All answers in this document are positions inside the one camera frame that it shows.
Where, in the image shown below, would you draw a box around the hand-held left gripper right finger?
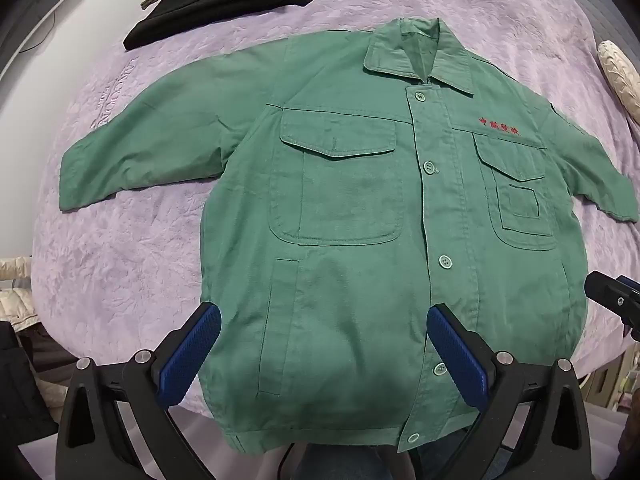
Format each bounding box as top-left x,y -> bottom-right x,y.
426,302 -> 593,480

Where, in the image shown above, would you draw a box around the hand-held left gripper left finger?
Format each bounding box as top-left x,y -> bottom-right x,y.
56,301 -> 223,480

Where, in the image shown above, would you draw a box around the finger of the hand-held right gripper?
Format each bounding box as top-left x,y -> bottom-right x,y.
584,270 -> 640,341

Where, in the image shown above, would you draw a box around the green work jacket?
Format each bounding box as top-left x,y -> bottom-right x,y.
59,16 -> 640,456

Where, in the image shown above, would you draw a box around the black folded clothes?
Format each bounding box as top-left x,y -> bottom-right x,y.
122,0 -> 323,52

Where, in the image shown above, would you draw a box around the beige cardboard boxes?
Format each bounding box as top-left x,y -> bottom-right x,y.
582,347 -> 640,413

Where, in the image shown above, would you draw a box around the purple plush blanket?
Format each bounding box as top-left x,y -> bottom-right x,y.
25,0 -> 640,416

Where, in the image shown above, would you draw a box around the dark clothing pile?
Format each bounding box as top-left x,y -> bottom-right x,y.
0,320 -> 83,446

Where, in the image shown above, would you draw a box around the beige puffer jacket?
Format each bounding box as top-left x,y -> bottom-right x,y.
0,255 -> 37,333

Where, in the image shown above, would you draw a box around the cream quilted cushion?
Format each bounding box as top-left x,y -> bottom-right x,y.
597,40 -> 640,126

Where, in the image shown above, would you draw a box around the grey ribbed cushion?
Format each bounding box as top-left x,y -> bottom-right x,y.
571,0 -> 610,47

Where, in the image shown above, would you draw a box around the black cable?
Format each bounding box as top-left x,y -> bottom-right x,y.
276,444 -> 302,480

